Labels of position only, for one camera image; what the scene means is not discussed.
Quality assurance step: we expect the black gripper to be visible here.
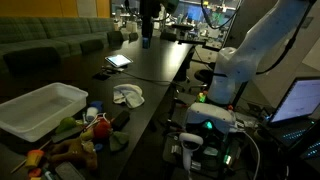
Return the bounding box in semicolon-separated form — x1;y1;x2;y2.
139;0;155;40

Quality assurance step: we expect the white terry cloth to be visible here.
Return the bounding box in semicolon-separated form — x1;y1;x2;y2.
112;83;146;109

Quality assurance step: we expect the dark chair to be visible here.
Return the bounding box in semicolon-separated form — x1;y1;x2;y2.
106;30;125;48

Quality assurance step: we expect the lit tablet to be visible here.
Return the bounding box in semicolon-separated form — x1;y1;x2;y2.
104;54;134;68

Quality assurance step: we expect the small dark ottoman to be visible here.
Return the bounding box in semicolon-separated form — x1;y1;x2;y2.
79;39;105;54

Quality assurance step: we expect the black office stool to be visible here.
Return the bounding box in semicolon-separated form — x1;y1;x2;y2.
193;69;216;88

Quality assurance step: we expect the green yellow small object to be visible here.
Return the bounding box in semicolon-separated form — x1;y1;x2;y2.
196;91;208;104

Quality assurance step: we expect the green plaid sofa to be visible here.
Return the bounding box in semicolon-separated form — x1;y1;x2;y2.
0;16;116;73

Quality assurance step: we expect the large blue cap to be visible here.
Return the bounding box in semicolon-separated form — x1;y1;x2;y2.
89;100;104;113

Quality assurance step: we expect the dark topped yellow sponge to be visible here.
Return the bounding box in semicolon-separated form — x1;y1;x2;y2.
110;110;131;132

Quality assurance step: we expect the white cylinder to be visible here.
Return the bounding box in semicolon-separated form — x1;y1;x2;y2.
85;106;99;123

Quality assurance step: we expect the large dark ottoman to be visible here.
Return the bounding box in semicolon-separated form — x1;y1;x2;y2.
3;46;62;73

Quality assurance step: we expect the green felt leaf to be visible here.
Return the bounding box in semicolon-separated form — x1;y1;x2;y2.
109;130;130;153

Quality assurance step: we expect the yellow toy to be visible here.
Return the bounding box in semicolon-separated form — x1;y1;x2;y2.
79;128;95;142

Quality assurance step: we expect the green toy pear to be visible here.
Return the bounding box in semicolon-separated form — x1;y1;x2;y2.
54;116;78;135

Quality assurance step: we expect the white VR controller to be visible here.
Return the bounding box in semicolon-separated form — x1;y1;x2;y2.
178;132;204;173

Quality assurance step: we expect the translucent white plastic bin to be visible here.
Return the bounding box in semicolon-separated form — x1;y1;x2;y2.
0;82;89;143

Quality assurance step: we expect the grey flat device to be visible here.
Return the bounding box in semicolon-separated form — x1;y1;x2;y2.
54;161;86;180

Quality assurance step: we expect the open laptop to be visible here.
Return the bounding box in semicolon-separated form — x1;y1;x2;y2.
266;76;320;160

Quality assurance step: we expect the orange lid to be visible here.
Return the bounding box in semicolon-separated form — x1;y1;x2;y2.
27;168;43;178

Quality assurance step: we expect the thin wooden stick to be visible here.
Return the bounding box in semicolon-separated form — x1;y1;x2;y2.
9;139;53;174

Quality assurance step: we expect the black stereo camera on tripod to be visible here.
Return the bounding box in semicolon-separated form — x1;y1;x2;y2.
176;38;206;46

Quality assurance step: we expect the black table cable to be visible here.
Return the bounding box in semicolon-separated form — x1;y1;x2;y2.
103;66;174;86

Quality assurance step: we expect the white cable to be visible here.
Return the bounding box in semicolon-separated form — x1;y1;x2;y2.
83;112;109;131

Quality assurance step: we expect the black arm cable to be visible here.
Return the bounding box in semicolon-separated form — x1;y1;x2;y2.
256;0;318;76

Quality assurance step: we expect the dark wall sign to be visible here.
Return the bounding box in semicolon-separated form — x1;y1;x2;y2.
301;16;314;29

